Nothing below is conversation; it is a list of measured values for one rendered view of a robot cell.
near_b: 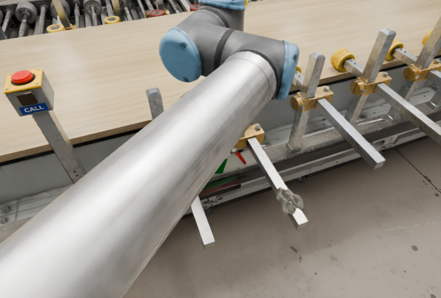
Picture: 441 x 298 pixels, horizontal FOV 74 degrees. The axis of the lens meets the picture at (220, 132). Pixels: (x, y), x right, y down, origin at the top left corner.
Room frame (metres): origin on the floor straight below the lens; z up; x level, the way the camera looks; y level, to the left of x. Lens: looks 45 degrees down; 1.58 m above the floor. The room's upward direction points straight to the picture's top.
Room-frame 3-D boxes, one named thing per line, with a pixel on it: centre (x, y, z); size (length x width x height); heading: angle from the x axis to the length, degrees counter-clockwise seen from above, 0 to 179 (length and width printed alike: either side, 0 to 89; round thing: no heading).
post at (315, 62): (0.78, -0.29, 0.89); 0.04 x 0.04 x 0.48; 20
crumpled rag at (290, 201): (0.44, -0.20, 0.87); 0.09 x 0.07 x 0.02; 20
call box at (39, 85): (0.51, 0.42, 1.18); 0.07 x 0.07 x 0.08; 20
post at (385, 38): (0.87, -0.53, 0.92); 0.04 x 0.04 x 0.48; 20
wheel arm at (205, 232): (0.53, 0.10, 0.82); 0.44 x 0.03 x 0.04; 20
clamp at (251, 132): (0.70, -0.08, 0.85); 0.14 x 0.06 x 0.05; 110
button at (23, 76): (0.51, 0.42, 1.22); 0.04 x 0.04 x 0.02
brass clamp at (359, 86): (0.87, -0.55, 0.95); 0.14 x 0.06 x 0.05; 110
